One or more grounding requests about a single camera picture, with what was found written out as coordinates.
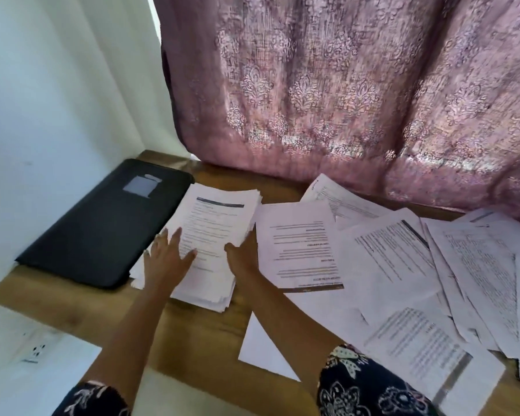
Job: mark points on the person's left hand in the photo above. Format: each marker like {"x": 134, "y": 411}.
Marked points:
{"x": 167, "y": 264}

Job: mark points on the person's right hand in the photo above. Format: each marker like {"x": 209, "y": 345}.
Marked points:
{"x": 243, "y": 257}

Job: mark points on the black folder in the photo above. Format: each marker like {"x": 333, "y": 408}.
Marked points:
{"x": 104, "y": 225}

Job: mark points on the person's left forearm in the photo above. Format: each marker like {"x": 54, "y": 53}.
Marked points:
{"x": 139, "y": 342}

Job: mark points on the person's right forearm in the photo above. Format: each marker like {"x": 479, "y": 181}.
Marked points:
{"x": 286, "y": 329}

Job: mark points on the white curtain lining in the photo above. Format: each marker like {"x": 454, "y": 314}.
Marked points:
{"x": 130, "y": 65}

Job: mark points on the pink patterned curtain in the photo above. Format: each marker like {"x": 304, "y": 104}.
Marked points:
{"x": 355, "y": 82}

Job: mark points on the white wall socket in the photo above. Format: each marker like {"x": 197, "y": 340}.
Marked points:
{"x": 36, "y": 348}

